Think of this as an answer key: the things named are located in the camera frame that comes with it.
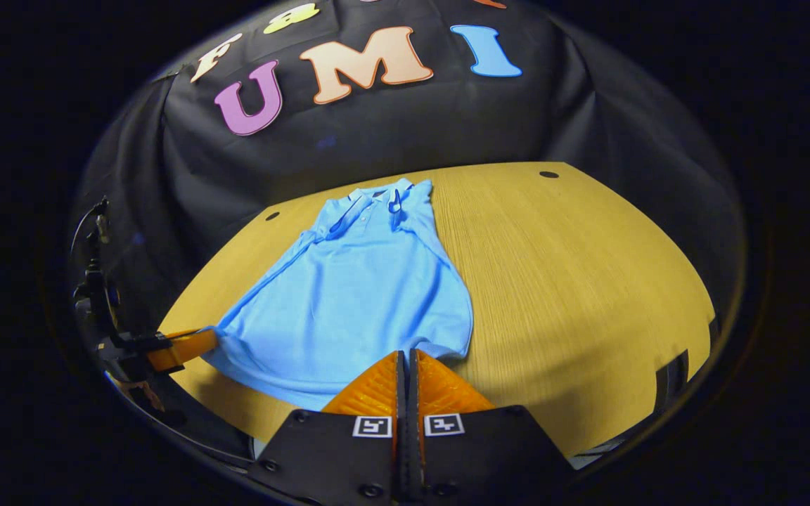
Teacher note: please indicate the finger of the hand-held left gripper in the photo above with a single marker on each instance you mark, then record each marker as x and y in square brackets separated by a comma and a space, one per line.
[183, 348]

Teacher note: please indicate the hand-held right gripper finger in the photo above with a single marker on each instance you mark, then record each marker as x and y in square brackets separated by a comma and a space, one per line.
[402, 400]
[414, 400]

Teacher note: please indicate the light blue T-shirt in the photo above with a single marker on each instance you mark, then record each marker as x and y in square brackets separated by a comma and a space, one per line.
[349, 295]

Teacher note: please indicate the black backdrop cloth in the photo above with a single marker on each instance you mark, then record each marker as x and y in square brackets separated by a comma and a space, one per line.
[447, 119]

